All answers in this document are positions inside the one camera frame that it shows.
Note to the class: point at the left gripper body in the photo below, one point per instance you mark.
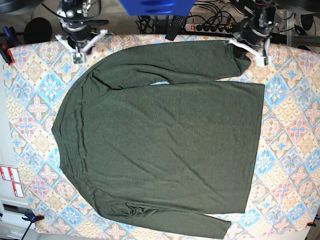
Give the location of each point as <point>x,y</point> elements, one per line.
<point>245,34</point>

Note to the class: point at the blue red clamp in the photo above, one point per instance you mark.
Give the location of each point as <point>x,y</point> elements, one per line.
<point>4,48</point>

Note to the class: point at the blue clamp orange tip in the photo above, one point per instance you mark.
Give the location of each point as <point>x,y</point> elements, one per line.
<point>32,218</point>

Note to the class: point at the white power strip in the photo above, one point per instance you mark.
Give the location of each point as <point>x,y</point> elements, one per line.
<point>207,28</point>

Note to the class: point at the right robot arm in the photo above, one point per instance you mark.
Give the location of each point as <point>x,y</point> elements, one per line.
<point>75,21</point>

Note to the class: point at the patterned colourful tablecloth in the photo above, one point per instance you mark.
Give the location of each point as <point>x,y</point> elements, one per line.
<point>285,191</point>

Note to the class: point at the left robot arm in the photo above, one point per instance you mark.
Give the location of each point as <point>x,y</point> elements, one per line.
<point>263,18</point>

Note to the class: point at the blue plastic box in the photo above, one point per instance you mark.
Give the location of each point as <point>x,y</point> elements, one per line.
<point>157,7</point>

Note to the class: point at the red white stickers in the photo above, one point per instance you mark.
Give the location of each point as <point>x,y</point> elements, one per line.
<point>10,174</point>

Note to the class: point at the black remote control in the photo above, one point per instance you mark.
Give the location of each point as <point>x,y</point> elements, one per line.
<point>177,23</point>

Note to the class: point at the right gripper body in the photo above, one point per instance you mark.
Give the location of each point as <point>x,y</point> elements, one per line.
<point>78,35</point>

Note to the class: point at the dark green long-sleeve shirt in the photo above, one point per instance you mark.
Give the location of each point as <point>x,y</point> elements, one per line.
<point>158,136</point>

